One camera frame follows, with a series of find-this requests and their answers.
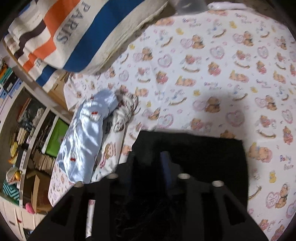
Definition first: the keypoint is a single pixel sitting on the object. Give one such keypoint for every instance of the white remote control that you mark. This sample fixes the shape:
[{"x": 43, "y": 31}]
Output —
[{"x": 225, "y": 5}]

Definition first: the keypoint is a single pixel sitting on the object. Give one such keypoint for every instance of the black pants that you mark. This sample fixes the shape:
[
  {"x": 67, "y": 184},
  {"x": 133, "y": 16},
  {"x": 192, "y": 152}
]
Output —
[{"x": 147, "y": 189}]

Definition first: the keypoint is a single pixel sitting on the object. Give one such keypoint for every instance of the teddy bear print bedsheet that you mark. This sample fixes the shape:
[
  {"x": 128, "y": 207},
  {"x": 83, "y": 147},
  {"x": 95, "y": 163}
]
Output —
[{"x": 228, "y": 74}]

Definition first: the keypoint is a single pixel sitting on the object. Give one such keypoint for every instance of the white patterned folded garment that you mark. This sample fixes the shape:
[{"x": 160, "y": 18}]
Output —
[{"x": 114, "y": 129}]

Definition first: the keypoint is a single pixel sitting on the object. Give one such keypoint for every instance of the green storage box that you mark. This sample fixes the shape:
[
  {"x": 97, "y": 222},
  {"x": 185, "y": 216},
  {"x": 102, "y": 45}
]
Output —
[{"x": 56, "y": 138}]

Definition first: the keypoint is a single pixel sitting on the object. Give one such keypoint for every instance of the striped Paris blanket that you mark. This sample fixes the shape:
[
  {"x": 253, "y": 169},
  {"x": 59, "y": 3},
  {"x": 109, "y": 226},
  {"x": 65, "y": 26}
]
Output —
[{"x": 49, "y": 38}]

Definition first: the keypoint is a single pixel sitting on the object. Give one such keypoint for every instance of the light blue folded garment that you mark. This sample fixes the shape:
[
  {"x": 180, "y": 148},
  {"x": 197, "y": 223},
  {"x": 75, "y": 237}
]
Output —
[{"x": 82, "y": 141}]

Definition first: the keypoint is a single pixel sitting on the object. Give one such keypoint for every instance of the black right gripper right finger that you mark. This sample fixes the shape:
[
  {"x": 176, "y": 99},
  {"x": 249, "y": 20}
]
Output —
[{"x": 204, "y": 204}]

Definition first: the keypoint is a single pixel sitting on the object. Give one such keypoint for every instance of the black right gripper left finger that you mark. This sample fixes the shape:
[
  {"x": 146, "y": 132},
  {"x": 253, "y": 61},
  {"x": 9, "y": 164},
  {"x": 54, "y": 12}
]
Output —
[{"x": 95, "y": 211}]

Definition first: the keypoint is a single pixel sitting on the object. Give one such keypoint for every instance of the white storage shelf unit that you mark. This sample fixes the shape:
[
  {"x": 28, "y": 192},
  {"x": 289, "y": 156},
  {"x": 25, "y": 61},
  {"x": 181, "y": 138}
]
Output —
[{"x": 28, "y": 119}]

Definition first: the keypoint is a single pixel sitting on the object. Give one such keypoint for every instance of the clear plastic container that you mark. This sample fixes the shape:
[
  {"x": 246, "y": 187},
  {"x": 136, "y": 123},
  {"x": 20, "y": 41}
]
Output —
[{"x": 188, "y": 7}]

